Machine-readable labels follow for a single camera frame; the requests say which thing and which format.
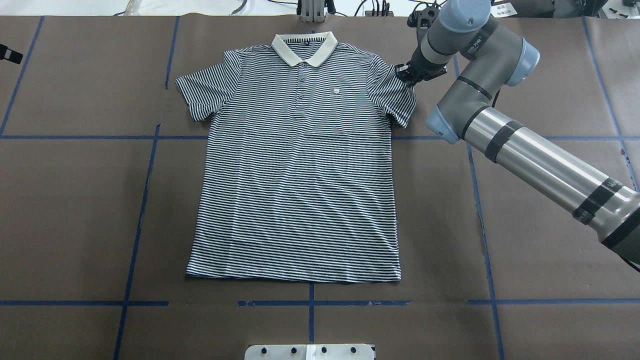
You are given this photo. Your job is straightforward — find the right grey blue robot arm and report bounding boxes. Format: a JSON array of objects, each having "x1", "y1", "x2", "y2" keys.
[{"x1": 400, "y1": 0, "x2": 639, "y2": 265}]

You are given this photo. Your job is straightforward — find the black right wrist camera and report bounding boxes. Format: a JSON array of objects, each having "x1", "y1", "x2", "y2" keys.
[{"x1": 406, "y1": 1, "x2": 442, "y2": 30}]

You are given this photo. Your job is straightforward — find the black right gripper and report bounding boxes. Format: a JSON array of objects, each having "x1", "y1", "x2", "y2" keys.
[{"x1": 395, "y1": 62, "x2": 447, "y2": 87}]

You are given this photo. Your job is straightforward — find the navy white striped polo shirt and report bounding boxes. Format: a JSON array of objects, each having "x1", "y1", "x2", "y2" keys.
[{"x1": 175, "y1": 31, "x2": 417, "y2": 283}]

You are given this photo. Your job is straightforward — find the aluminium frame post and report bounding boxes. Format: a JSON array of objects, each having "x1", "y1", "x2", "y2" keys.
[{"x1": 296, "y1": 0, "x2": 327, "y2": 24}]

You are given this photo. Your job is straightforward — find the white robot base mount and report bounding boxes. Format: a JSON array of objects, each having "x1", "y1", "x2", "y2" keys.
[{"x1": 244, "y1": 343, "x2": 377, "y2": 360}]

